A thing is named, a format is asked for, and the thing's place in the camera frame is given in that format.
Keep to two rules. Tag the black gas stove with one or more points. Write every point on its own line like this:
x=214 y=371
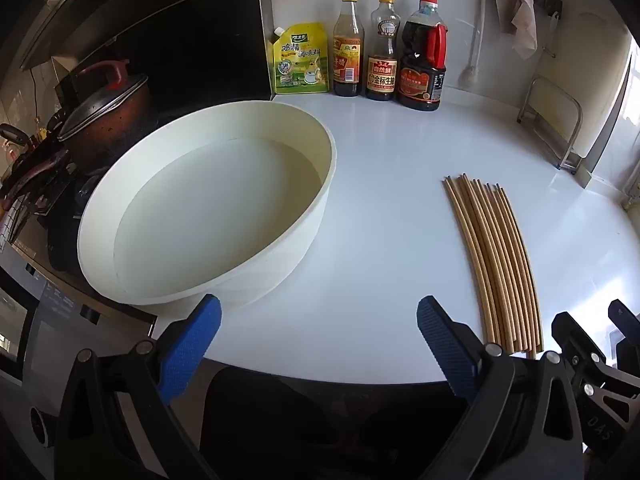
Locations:
x=55 y=220

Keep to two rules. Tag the row of wooden chopsticks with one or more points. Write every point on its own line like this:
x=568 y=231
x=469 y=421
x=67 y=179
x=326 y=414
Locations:
x=495 y=260

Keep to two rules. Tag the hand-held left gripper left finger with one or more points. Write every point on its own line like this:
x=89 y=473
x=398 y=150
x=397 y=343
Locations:
x=192 y=345

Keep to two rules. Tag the dark cooking pot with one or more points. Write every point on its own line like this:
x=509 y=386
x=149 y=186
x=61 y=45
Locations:
x=115 y=135

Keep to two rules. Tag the dark clothing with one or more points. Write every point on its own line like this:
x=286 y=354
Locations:
x=325 y=425

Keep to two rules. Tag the window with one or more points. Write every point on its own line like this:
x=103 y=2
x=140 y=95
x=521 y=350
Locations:
x=632 y=110

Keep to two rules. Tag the yellow seasoning pouch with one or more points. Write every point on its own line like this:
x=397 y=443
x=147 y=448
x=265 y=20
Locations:
x=300 y=60

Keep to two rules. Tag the white cutting board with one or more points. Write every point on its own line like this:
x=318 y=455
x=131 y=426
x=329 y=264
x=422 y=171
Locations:
x=602 y=110

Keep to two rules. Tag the metal rack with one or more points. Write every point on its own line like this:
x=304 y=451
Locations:
x=550 y=110

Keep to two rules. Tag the clear-necked soy sauce bottle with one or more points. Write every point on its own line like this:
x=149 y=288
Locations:
x=382 y=65

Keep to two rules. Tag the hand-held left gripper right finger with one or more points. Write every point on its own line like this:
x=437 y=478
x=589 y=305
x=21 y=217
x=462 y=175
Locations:
x=447 y=345

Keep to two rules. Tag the vinegar bottle orange label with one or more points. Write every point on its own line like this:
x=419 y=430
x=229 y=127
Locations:
x=347 y=60

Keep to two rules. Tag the black range hood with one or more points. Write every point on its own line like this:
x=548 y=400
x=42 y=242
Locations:
x=130 y=5

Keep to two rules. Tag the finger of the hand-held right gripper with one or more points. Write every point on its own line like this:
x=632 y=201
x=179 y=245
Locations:
x=625 y=322
x=572 y=332

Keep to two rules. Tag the white round plastic basin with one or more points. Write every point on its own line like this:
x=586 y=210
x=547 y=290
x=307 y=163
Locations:
x=210 y=210

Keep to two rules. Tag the pale hanging cloth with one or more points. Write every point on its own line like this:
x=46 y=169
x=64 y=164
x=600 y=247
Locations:
x=522 y=25

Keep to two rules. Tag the white hanging brush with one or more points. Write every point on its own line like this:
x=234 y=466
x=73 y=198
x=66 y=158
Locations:
x=471 y=76

